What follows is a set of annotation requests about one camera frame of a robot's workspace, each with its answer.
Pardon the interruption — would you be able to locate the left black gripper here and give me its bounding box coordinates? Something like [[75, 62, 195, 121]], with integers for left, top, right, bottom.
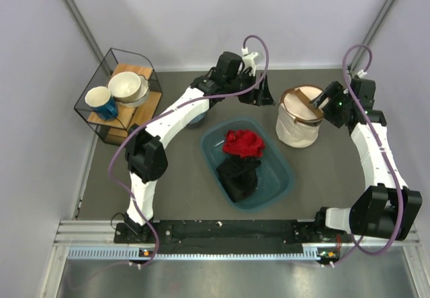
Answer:
[[225, 70, 275, 107]]

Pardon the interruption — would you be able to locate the cream cylindrical laundry bag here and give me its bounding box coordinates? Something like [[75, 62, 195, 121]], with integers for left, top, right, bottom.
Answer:
[[275, 85, 327, 148]]

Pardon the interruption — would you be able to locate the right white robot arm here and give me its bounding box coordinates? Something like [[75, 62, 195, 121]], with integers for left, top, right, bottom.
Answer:
[[311, 77, 423, 242]]

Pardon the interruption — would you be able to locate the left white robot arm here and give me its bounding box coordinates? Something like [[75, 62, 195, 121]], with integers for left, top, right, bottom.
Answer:
[[124, 48, 268, 242]]

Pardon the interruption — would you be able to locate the red garment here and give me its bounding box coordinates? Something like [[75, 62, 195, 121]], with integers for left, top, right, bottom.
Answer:
[[222, 130, 265, 158]]

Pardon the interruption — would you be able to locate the blue bowl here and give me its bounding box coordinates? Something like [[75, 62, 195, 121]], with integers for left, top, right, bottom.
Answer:
[[187, 113, 206, 128]]

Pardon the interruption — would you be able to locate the black garment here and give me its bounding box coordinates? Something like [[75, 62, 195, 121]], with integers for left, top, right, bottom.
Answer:
[[216, 156, 261, 203]]

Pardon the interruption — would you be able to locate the teal plastic basin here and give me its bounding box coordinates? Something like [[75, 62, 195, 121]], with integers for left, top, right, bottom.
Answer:
[[200, 117, 295, 212]]

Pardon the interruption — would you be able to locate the cream ceramic bowl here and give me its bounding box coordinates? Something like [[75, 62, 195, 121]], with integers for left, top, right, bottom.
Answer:
[[107, 71, 142, 103]]

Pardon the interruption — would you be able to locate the blue mug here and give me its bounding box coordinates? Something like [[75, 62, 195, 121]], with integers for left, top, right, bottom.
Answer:
[[85, 87, 119, 121]]

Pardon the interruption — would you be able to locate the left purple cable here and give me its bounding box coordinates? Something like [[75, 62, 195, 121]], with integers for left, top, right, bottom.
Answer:
[[107, 35, 269, 267]]

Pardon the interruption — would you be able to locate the black wire rack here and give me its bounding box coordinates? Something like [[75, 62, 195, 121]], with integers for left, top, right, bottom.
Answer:
[[74, 48, 162, 145]]

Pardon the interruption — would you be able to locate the grey cable duct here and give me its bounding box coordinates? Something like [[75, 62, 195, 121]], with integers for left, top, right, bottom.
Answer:
[[67, 246, 339, 261]]

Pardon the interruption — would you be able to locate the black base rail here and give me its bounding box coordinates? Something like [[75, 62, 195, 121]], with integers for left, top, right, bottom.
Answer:
[[113, 219, 357, 255]]

